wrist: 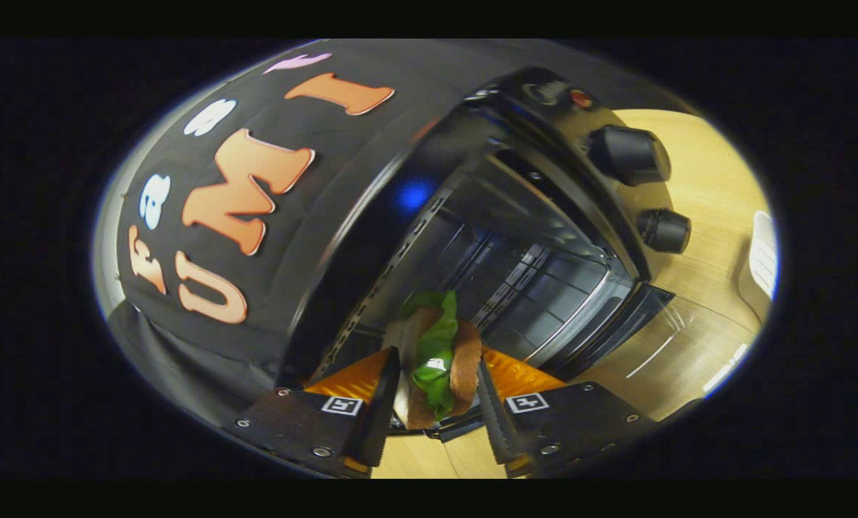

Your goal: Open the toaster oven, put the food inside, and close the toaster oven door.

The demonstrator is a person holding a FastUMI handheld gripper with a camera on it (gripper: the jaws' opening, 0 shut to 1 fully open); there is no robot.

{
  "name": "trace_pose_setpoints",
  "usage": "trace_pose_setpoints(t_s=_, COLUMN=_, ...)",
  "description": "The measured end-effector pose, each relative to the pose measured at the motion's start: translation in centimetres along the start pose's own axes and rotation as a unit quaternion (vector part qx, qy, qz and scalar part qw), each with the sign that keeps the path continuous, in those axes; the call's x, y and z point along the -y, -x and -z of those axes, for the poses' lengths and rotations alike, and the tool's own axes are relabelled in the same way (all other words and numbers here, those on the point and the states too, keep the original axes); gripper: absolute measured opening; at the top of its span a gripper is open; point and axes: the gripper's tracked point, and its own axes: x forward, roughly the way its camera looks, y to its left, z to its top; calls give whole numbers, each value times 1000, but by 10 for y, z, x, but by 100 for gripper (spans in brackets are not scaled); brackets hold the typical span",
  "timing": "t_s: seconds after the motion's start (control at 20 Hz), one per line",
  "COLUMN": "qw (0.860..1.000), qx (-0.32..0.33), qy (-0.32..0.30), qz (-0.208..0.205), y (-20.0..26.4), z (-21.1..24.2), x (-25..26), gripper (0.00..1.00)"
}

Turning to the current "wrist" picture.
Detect white pop-up toaster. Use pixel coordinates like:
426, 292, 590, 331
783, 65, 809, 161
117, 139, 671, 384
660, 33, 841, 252
737, 210, 780, 322

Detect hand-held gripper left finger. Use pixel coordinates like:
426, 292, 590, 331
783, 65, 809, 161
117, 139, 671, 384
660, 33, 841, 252
227, 347, 402, 478

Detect lettuce sandwich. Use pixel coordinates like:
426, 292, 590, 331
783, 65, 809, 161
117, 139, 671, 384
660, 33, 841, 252
391, 289, 484, 431

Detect black toaster oven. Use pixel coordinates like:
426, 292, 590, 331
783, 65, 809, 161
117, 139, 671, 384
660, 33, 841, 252
278, 66, 753, 443

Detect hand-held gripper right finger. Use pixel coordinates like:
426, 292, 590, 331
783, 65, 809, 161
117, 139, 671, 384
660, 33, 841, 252
476, 348, 661, 478

